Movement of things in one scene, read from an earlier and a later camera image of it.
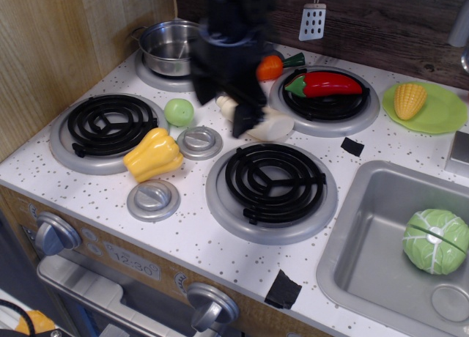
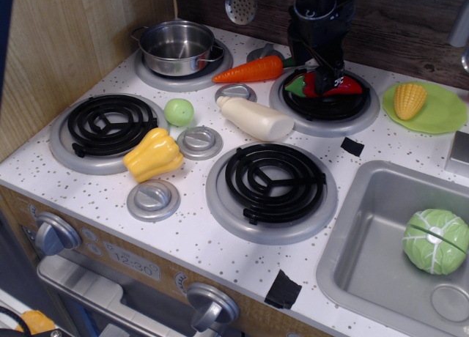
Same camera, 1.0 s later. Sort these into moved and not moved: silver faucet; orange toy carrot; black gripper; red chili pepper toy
Moved: black gripper
Not moved: red chili pepper toy; orange toy carrot; silver faucet
